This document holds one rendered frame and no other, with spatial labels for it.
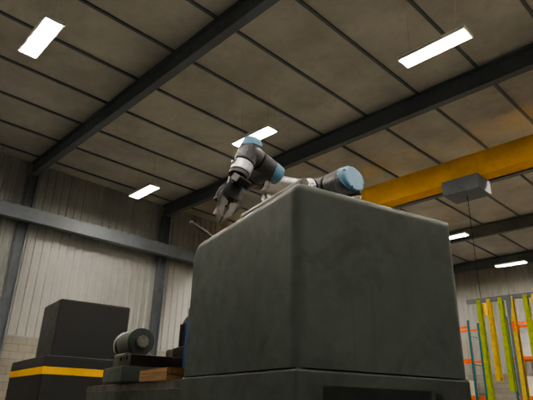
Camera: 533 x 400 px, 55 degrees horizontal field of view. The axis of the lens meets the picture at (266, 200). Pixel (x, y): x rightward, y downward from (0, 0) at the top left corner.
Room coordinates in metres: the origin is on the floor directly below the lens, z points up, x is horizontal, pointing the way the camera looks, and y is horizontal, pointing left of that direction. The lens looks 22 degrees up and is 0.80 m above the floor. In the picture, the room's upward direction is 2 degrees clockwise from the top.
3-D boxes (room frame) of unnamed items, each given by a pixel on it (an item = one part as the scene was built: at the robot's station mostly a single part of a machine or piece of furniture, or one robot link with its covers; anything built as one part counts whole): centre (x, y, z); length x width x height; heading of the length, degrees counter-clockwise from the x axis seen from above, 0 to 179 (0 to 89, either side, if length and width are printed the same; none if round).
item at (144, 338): (2.76, 0.67, 1.01); 0.30 x 0.20 x 0.29; 29
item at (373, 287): (1.38, -0.13, 1.06); 0.59 x 0.48 x 0.39; 29
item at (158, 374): (1.97, 0.23, 0.89); 0.36 x 0.30 x 0.04; 119
